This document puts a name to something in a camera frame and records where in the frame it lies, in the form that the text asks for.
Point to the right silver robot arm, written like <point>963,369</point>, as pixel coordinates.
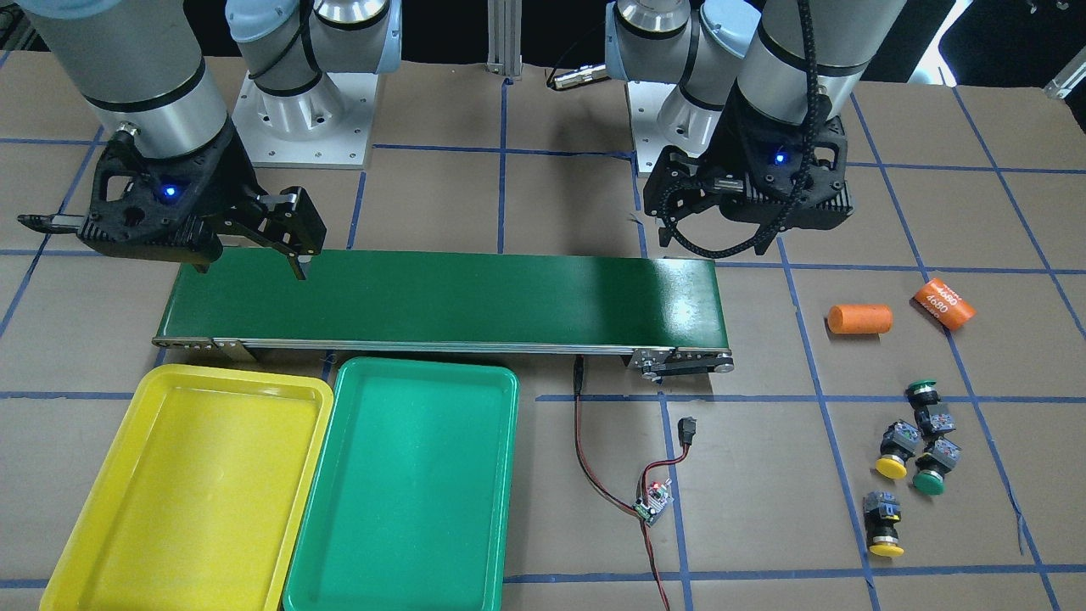
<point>139,61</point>

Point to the yellow plastic tray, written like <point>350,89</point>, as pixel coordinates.
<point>200,498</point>

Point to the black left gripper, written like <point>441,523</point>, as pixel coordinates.
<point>735,146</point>

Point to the aluminium frame post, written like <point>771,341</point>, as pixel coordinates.
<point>504,38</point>

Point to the plain orange cylinder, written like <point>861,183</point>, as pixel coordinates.
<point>860,319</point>

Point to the yellow push button switch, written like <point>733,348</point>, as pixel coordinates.
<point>900,442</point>

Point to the green plastic tray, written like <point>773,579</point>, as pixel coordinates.
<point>410,501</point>

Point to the orange cylinder marked 4680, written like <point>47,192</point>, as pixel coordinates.
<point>944,304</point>

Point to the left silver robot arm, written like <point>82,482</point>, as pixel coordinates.
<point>779,56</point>

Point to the black cable connector plug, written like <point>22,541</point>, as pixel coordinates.
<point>686,430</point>

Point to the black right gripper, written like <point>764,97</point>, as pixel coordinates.
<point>227,174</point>

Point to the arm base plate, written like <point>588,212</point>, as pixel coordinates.
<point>329,127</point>
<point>650,121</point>

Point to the green push button switch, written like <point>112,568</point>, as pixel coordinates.
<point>932,417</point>

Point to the green conveyor belt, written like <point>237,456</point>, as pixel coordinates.
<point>663,316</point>

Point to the small controller circuit board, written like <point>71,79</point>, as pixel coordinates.
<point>651,504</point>

